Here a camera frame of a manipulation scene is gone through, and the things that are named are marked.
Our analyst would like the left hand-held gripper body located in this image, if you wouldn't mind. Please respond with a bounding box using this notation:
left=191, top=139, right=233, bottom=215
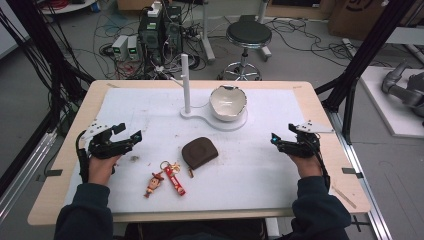
left=79, top=120, right=133, bottom=160

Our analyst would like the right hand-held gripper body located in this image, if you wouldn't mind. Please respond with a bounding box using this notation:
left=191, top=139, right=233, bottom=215
left=282, top=120, right=335, bottom=159

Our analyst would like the person's right hand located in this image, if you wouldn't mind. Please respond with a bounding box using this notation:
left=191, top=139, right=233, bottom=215
left=287, top=154, right=323, bottom=180

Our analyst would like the person's left hand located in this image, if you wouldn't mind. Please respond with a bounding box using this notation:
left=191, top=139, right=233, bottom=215
left=87, top=155, right=122, bottom=187

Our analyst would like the white table mat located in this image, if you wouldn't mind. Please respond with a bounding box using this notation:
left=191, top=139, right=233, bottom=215
left=64, top=87, right=310, bottom=215

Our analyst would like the black tape strip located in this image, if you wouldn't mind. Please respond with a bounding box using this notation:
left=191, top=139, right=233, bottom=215
left=35, top=168, right=64, bottom=183
left=341, top=167, right=365, bottom=180

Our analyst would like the white chipped bowl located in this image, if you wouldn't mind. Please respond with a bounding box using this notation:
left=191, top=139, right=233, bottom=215
left=208, top=84, right=249, bottom=123

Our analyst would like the brown zip pouch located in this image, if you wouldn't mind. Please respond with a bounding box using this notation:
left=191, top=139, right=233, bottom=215
left=181, top=136, right=220, bottom=179

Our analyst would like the white stand with pole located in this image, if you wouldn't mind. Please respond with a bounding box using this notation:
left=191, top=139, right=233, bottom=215
left=169, top=53, right=250, bottom=132

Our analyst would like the white bench power supply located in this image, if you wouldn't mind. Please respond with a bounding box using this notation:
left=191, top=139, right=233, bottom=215
left=126, top=34, right=141, bottom=62
left=111, top=34, right=130, bottom=62

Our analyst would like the white platform board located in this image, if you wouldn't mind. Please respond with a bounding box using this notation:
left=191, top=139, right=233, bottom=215
left=359, top=65, right=424, bottom=140

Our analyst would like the black computer tower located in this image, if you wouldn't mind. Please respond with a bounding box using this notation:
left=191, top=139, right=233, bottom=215
left=137, top=4, right=184, bottom=67

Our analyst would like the black round stool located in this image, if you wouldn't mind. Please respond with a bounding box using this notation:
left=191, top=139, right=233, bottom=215
left=217, top=19, right=274, bottom=82

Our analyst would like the white power strip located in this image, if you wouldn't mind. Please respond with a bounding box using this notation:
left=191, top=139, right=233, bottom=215
left=146, top=1, right=164, bottom=19

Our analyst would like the cardboard box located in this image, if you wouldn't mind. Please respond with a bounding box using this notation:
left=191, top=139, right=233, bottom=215
left=327, top=0, right=418, bottom=42

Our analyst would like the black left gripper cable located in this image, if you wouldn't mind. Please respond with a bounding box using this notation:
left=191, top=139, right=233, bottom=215
left=75, top=130, right=91, bottom=184

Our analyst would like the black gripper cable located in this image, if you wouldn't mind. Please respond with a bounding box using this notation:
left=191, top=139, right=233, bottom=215
left=312, top=132, right=332, bottom=192
left=75, top=130, right=91, bottom=184

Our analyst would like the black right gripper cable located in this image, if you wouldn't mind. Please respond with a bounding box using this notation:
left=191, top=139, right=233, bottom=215
left=312, top=132, right=332, bottom=192

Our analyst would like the doll keychain with red strap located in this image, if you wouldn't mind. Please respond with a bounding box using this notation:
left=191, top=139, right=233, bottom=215
left=143, top=160, right=187, bottom=199

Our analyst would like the aluminium rail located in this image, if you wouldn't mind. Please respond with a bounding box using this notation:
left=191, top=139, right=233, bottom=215
left=324, top=109, right=395, bottom=240
left=0, top=129, right=58, bottom=225

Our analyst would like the tangle of floor cables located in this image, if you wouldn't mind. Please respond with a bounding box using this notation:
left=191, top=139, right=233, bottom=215
left=93, top=6, right=394, bottom=81

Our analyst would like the black frame strut with cables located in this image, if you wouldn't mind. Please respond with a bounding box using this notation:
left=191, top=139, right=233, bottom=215
left=0, top=0, right=97, bottom=198

